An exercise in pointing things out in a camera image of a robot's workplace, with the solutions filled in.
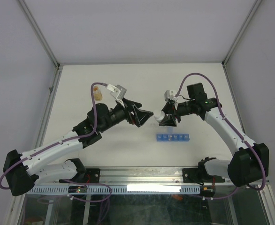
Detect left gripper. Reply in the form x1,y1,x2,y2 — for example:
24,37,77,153
99,98,153,133

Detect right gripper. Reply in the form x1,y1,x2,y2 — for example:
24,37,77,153
158,100,195,127

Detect white cap pill bottle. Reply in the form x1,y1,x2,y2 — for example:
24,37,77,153
154,110,165,123

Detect blue weekly pill organizer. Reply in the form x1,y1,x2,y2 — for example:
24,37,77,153
156,127,190,142

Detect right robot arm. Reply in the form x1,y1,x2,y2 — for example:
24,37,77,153
155,83,269,187

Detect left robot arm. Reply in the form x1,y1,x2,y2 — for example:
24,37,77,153
0,98,153,196

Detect amber pill bottle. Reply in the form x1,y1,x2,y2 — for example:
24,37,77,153
92,86,103,102

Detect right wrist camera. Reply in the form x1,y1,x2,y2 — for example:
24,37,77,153
164,90,178,104

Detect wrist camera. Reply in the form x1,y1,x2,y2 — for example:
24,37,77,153
106,84,127,107
164,90,178,104

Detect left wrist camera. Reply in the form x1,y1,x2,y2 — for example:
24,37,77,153
106,84,127,107

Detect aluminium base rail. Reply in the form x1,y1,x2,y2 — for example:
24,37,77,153
16,165,269,186

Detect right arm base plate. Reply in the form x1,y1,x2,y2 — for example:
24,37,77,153
182,157,225,186

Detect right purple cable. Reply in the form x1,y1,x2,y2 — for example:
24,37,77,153
176,72,268,201

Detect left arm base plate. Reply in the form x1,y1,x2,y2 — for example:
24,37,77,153
69,168,100,183

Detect white slotted cable duct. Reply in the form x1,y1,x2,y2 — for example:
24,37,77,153
27,184,200,195

